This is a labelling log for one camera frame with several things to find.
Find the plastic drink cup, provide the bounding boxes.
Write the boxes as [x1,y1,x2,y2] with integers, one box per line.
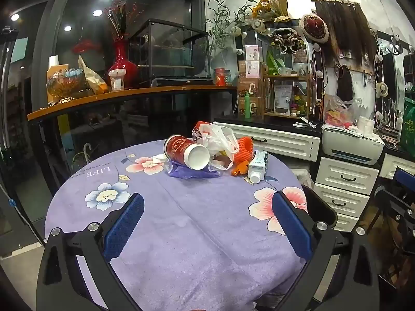
[108,69,126,92]

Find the red berry branches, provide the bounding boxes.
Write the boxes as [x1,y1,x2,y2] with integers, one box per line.
[104,2,140,39]

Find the glass display case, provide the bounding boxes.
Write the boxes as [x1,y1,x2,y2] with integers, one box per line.
[128,19,211,80]

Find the brown printed box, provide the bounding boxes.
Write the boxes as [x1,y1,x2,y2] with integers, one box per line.
[238,97,265,119]
[238,78,264,98]

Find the white printer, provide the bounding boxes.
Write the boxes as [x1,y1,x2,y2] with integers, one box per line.
[322,126,385,166]

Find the red vase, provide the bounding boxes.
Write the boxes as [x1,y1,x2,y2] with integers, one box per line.
[108,39,138,89]

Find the clear bag of pink packets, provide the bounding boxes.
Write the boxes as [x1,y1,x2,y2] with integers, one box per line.
[323,95,362,128]

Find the purple tissue packet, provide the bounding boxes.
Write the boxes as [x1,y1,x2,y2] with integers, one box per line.
[164,160,223,179]

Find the round red embroidered hat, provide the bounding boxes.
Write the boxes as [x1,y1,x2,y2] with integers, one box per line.
[299,13,329,43]

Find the purple floral tablecloth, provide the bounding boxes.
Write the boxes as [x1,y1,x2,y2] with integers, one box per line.
[45,139,308,311]

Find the white wide desk drawer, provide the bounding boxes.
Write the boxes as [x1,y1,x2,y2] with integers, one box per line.
[212,122,322,162]

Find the ornate headdress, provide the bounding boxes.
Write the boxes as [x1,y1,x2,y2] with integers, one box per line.
[271,27,307,55]

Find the black hair piece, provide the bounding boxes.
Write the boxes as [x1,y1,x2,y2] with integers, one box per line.
[335,65,355,102]

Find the orange box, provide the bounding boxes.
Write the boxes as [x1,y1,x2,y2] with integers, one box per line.
[48,64,70,102]

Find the white plastic container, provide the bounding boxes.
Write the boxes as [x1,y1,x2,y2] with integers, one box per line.
[357,116,376,137]

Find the yellow paper snack bag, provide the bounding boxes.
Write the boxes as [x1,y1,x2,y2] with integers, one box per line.
[78,54,109,95]

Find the glass bowl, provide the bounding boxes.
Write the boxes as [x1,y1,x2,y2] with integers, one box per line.
[46,68,85,101]

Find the dried yellow flower bouquet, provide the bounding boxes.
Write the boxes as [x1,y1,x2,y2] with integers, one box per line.
[250,0,291,23]

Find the white pouch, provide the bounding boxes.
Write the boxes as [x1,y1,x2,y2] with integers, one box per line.
[274,85,292,114]

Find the orange knitted toy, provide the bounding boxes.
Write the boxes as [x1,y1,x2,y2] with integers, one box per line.
[231,137,255,177]

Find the dark trash bin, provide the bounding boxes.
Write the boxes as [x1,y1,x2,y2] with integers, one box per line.
[300,184,338,232]

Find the wooden counter shelf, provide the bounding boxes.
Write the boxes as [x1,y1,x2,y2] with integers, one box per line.
[27,85,238,122]

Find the red paper cup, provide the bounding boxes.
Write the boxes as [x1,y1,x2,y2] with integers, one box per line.
[163,135,211,171]

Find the white black tool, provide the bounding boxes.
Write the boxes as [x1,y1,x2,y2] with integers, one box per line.
[293,117,320,128]

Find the white small desk drawer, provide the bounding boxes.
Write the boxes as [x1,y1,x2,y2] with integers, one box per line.
[379,152,409,180]

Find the green shopping bag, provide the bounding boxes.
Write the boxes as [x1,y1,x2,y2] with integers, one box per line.
[399,97,415,156]

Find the hanging brown hair wigs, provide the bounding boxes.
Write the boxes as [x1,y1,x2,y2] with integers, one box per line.
[313,0,372,72]

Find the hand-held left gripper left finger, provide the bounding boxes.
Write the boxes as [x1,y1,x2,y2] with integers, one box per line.
[37,193,145,311]

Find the white plastic bag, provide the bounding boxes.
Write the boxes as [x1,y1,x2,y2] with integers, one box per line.
[191,121,240,171]

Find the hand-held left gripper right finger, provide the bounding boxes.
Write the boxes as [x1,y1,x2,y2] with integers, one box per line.
[272,189,380,311]

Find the green bamboo plant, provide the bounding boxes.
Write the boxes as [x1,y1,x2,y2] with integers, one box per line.
[206,0,257,49]

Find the white three-drawer cabinet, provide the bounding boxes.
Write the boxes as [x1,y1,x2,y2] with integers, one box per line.
[314,157,381,232]

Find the wooden rack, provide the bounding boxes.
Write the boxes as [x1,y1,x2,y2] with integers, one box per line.
[262,74,313,119]

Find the brown box with portrait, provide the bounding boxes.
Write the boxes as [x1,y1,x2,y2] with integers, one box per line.
[238,60,264,79]

